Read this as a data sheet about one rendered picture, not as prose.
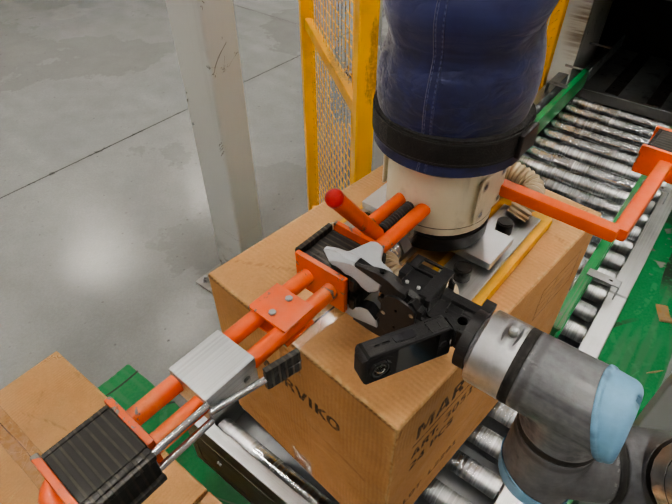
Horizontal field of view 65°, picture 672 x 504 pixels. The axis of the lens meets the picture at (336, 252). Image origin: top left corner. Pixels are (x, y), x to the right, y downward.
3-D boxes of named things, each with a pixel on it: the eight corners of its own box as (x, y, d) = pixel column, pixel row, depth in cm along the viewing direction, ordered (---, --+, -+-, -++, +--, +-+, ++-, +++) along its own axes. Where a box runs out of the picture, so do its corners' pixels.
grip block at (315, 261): (332, 248, 76) (332, 216, 72) (387, 279, 71) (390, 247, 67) (292, 280, 71) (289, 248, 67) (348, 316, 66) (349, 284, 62)
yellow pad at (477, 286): (500, 204, 99) (505, 182, 96) (551, 226, 94) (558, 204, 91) (396, 310, 80) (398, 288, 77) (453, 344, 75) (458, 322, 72)
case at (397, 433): (410, 263, 144) (427, 135, 117) (544, 345, 124) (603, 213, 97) (238, 403, 113) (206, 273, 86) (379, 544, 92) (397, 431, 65)
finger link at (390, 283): (356, 271, 65) (411, 315, 63) (347, 279, 64) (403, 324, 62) (365, 248, 62) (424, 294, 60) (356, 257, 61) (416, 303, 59)
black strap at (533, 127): (426, 77, 88) (428, 54, 85) (559, 121, 77) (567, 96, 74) (340, 131, 75) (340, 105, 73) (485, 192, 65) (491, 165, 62)
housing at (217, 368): (222, 350, 63) (216, 326, 59) (262, 382, 59) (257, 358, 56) (174, 390, 59) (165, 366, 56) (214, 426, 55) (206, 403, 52)
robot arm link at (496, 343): (489, 413, 58) (508, 362, 52) (450, 390, 60) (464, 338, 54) (522, 360, 63) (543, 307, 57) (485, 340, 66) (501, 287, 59)
